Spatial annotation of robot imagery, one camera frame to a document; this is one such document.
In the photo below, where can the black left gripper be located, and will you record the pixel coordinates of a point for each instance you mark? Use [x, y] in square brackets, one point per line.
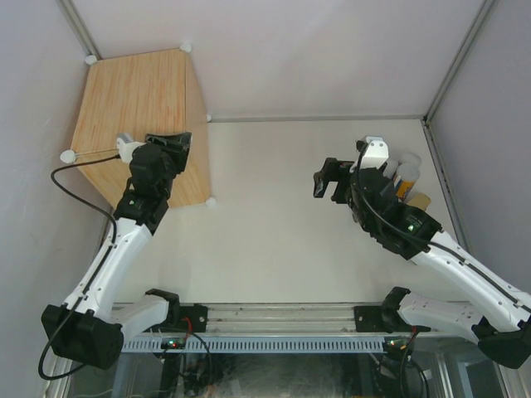
[177, 146]

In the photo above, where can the blue can with spoon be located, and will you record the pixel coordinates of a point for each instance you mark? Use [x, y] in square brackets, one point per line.
[390, 169]

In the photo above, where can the gold rectangular tin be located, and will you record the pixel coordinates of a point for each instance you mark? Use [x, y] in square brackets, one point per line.
[420, 201]

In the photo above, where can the grey slotted cable duct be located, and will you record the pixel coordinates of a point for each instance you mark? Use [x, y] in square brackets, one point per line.
[252, 345]

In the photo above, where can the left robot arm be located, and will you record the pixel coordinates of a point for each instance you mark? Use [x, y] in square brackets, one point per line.
[133, 224]

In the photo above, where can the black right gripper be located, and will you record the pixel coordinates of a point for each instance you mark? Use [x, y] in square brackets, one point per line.
[333, 171]

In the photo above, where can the wooden cabinet box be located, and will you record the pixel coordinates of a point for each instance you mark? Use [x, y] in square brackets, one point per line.
[152, 93]

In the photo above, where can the aluminium mounting rail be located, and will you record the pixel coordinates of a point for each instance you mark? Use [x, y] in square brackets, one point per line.
[269, 317]

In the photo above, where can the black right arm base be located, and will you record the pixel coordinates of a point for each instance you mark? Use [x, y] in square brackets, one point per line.
[373, 317]

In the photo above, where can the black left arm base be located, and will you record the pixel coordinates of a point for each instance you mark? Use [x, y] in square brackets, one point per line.
[183, 316]

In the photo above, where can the white red label can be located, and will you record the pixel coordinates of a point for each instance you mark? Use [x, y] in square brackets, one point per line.
[410, 158]
[405, 179]

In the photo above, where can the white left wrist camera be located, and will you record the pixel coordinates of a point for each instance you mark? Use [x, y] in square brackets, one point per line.
[126, 146]

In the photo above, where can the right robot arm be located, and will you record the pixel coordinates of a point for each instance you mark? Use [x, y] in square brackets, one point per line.
[495, 315]

